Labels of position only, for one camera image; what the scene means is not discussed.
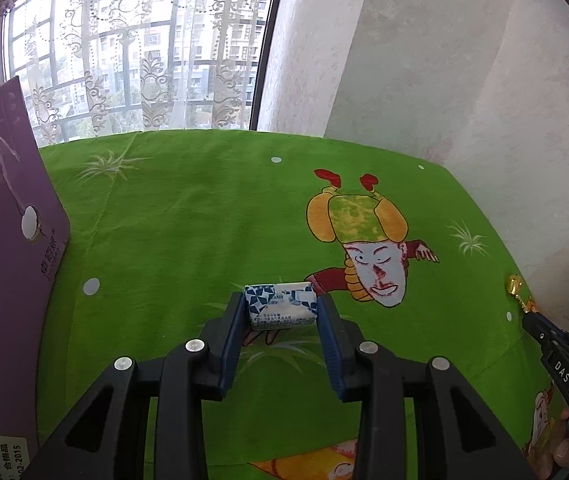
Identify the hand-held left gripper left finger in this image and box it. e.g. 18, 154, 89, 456
21, 291, 246, 480

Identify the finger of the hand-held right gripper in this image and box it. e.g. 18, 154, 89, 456
521, 312, 556, 357
539, 321, 569, 356

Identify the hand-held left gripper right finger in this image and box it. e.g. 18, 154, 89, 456
315, 293, 537, 480

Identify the gold charm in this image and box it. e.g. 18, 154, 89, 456
503, 273, 540, 317

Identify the purple cardboard box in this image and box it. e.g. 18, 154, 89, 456
0, 76, 72, 480

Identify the green cloth covered desktop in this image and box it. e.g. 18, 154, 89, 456
37, 129, 569, 480

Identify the white lace curtain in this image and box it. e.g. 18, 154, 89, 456
0, 0, 285, 146

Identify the window with metal grille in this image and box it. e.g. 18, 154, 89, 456
4, 0, 290, 143

